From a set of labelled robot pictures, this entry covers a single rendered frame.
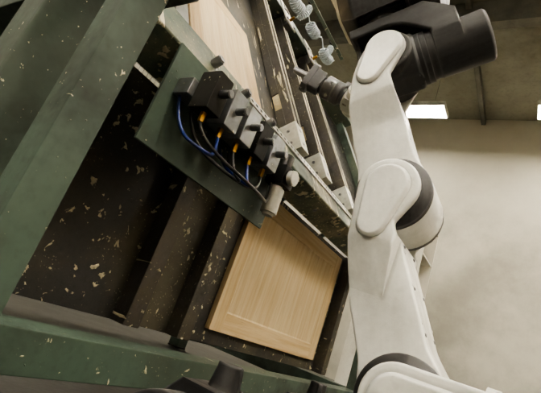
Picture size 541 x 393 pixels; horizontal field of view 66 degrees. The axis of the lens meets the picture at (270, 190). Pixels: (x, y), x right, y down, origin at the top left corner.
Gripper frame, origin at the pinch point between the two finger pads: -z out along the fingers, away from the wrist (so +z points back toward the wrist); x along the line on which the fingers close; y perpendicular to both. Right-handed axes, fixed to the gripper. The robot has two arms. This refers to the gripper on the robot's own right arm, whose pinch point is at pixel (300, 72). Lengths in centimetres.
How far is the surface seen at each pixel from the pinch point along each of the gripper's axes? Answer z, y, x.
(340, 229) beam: 43, -32, -36
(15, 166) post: 10, 92, -78
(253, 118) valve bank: 16, 52, -43
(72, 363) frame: 19, 56, -105
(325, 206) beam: 35, -13, -36
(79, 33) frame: -9, 79, -55
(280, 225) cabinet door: 22, -33, -48
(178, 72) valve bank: 0, 62, -46
